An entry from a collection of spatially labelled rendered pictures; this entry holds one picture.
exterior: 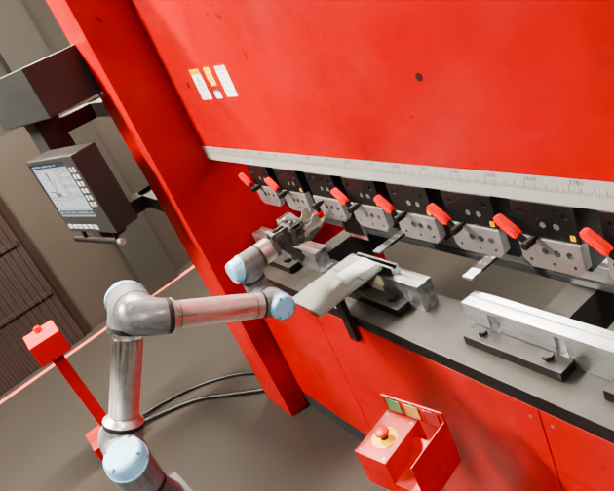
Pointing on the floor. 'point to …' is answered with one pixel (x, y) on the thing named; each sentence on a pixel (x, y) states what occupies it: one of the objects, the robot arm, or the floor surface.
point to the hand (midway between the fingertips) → (321, 218)
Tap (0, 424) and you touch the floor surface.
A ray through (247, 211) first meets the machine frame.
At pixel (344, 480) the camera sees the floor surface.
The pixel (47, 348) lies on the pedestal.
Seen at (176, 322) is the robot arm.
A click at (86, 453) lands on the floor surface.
